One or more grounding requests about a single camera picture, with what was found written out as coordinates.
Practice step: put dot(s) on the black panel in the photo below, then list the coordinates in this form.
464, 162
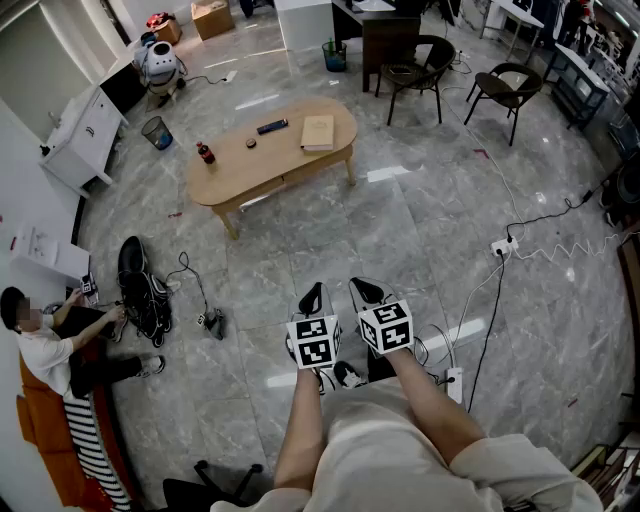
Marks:
122, 90

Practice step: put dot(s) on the black mesh waste bin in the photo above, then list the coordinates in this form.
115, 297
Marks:
157, 134

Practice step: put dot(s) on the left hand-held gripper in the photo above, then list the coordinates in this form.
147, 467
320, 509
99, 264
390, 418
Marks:
312, 342

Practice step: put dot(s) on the orange sofa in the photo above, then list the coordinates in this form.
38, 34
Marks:
47, 430

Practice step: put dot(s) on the person's right forearm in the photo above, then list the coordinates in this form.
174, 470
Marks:
430, 410

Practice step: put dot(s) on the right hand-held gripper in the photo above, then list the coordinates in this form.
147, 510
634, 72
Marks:
390, 327

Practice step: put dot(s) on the waste bin with blue bag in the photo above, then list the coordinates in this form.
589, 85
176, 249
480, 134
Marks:
334, 59

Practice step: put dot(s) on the large cardboard box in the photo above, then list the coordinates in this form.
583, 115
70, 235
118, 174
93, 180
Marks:
212, 20

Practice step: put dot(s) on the dark wooden desk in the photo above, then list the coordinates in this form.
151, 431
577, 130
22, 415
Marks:
390, 35

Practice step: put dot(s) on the white table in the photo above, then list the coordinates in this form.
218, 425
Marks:
515, 12

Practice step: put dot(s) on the black and white striped cloth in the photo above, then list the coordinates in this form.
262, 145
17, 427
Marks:
92, 450

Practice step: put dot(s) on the spare hand-held gripper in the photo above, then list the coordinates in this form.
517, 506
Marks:
215, 324

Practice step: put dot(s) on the thick beige book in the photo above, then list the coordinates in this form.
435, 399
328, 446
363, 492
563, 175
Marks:
318, 132

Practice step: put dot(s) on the cola bottle with red cap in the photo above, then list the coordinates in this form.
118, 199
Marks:
206, 155

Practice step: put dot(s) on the dark blue remote control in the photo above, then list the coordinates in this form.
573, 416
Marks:
272, 126

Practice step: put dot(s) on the black office chair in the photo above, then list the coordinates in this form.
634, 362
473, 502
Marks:
200, 492

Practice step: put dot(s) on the white power strip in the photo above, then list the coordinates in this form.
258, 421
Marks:
455, 387
502, 247
230, 76

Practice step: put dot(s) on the white display stand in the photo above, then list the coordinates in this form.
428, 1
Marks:
50, 252

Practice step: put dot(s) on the white round robot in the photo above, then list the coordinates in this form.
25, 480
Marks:
161, 65

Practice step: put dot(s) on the person's left forearm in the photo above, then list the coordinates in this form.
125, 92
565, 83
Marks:
300, 430

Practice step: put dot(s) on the wooden coffee table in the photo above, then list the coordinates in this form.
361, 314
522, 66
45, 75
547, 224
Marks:
280, 150

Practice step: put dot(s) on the person's left black shoe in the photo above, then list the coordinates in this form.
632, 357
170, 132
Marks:
350, 375

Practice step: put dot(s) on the dark wicker chair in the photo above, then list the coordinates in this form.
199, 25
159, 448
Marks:
415, 75
505, 90

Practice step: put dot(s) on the small cardboard box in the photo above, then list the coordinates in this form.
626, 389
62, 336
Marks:
169, 31

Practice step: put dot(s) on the dark cabinet with white top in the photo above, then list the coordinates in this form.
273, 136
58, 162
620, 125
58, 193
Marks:
580, 85

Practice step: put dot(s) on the white square pedestal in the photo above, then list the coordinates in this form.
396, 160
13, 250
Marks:
304, 22

